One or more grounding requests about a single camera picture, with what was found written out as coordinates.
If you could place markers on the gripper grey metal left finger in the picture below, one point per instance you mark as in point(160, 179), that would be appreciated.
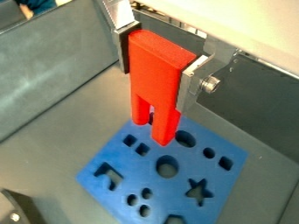
point(122, 24)

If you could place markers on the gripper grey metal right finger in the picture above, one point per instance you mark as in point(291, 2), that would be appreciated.
point(197, 77)

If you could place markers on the red two-pronged peg block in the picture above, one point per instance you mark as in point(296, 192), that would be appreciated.
point(156, 63)

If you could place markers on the person in blue clothing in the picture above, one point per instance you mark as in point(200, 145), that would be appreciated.
point(34, 7)

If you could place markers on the blue shape-sorting board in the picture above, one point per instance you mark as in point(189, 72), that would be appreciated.
point(173, 184)

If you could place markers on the black round base corner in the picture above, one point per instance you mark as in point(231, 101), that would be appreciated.
point(17, 209)

